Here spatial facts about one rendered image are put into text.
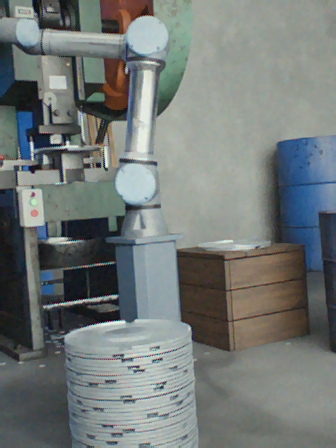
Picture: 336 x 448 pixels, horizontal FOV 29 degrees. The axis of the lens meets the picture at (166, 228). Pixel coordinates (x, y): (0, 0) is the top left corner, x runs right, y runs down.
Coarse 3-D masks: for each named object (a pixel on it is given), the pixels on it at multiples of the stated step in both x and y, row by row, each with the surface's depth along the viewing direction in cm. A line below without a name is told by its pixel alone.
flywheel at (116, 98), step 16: (112, 0) 302; (128, 0) 289; (144, 0) 277; (112, 16) 296; (128, 16) 288; (112, 64) 307; (112, 80) 309; (128, 80) 295; (112, 96) 302; (128, 96) 289
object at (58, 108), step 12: (48, 60) 269; (60, 60) 272; (48, 72) 269; (60, 72) 272; (72, 72) 274; (48, 84) 269; (60, 84) 272; (72, 84) 274; (48, 96) 268; (60, 96) 272; (72, 96) 274; (36, 108) 274; (48, 108) 269; (60, 108) 269; (72, 108) 271; (36, 120) 275; (48, 120) 269; (60, 120) 269; (72, 120) 271
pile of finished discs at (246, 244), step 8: (232, 240) 273; (240, 240) 273; (248, 240) 271; (256, 240) 269; (264, 240) 265; (200, 248) 254; (208, 248) 249; (216, 248) 247; (224, 248) 245; (232, 248) 245; (240, 248) 245; (248, 248) 245; (256, 248) 247
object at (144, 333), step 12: (96, 324) 163; (108, 324) 164; (120, 324) 164; (132, 324) 163; (144, 324) 162; (156, 324) 161; (168, 324) 160; (180, 324) 158; (72, 336) 153; (84, 336) 152; (96, 336) 152; (108, 336) 148; (120, 336) 147; (132, 336) 146; (144, 336) 146; (156, 336) 147; (168, 336) 146; (180, 336) 143; (84, 348) 139; (96, 348) 138; (108, 348) 137; (132, 348) 137
